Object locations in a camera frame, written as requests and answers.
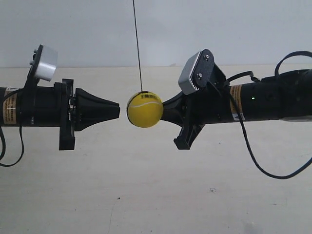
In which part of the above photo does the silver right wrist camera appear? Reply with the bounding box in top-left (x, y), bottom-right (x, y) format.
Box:
top-left (178, 49), bottom-right (215, 95)

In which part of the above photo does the black right camera cable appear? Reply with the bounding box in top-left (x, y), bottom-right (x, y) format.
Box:
top-left (226, 50), bottom-right (312, 180)

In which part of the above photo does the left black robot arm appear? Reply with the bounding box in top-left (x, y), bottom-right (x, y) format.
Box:
top-left (0, 78), bottom-right (120, 151)

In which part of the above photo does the yellow tennis ball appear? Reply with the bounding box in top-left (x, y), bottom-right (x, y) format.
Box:
top-left (126, 91), bottom-right (163, 128)

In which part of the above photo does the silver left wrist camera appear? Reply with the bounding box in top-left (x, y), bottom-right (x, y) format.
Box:
top-left (28, 44), bottom-right (58, 82)

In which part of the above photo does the black hanging string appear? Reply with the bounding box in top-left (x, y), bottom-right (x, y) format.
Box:
top-left (133, 0), bottom-right (144, 93)

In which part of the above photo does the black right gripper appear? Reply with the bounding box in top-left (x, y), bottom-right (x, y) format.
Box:
top-left (161, 65), bottom-right (233, 150)

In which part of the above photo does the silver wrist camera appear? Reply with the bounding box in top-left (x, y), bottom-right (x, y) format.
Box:
top-left (28, 44), bottom-right (58, 82)
top-left (178, 49), bottom-right (215, 95)

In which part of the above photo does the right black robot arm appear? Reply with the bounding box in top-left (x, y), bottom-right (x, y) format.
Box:
top-left (161, 69), bottom-right (312, 150)

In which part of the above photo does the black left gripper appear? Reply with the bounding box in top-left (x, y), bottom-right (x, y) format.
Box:
top-left (20, 78), bottom-right (120, 150)

